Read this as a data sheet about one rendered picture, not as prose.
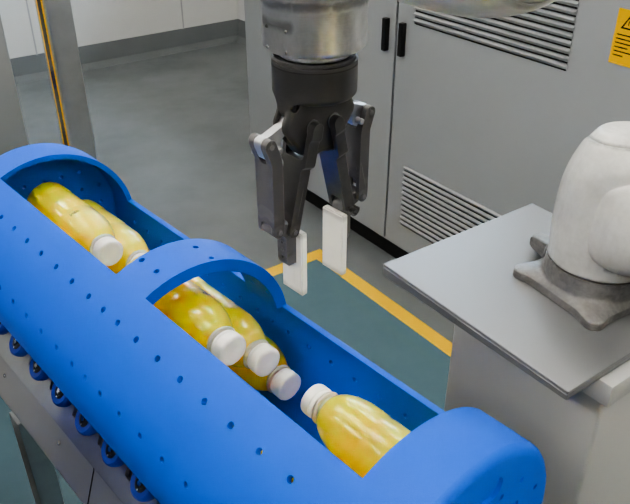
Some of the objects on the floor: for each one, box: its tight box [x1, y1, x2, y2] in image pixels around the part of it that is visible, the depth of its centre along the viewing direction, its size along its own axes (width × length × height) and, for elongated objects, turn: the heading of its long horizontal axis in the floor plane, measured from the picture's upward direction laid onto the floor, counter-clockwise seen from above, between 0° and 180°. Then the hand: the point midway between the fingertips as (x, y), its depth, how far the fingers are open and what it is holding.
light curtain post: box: [34, 0, 97, 160], centre depth 189 cm, size 6×6×170 cm
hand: (314, 251), depth 74 cm, fingers open, 5 cm apart
